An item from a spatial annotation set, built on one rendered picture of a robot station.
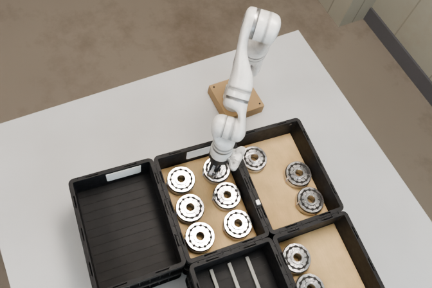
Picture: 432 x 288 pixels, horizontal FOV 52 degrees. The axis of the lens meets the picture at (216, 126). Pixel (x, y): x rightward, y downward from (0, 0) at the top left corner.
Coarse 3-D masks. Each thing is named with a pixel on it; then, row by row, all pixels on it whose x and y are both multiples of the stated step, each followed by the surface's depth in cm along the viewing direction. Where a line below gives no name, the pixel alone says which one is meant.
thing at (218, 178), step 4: (208, 160) 169; (204, 164) 168; (208, 164) 168; (204, 168) 167; (208, 168) 167; (224, 168) 168; (228, 168) 168; (204, 172) 166; (224, 172) 167; (228, 172) 167; (216, 176) 166; (220, 176) 166; (224, 176) 166; (212, 180) 165; (216, 180) 165; (220, 180) 165
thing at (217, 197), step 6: (222, 186) 165; (228, 186) 165; (234, 186) 165; (216, 192) 163; (234, 192) 164; (216, 198) 162; (234, 198) 163; (222, 204) 161; (228, 204) 162; (234, 204) 162
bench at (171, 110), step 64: (192, 64) 209; (320, 64) 220; (0, 128) 181; (64, 128) 185; (128, 128) 189; (192, 128) 193; (256, 128) 197; (320, 128) 202; (0, 192) 169; (64, 192) 172; (384, 192) 190; (64, 256) 161; (384, 256) 176
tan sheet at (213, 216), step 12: (168, 168) 168; (192, 168) 170; (180, 180) 167; (204, 180) 168; (228, 180) 169; (168, 192) 164; (192, 192) 165; (204, 192) 166; (204, 204) 163; (240, 204) 165; (204, 216) 161; (216, 216) 162; (216, 228) 160; (252, 228) 161; (216, 240) 158; (228, 240) 158; (240, 240) 159; (192, 252) 155
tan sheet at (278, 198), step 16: (256, 144) 178; (272, 144) 179; (288, 144) 180; (272, 160) 176; (288, 160) 177; (256, 176) 172; (272, 176) 173; (272, 192) 169; (288, 192) 170; (272, 208) 166; (288, 208) 167; (272, 224) 163; (288, 224) 164
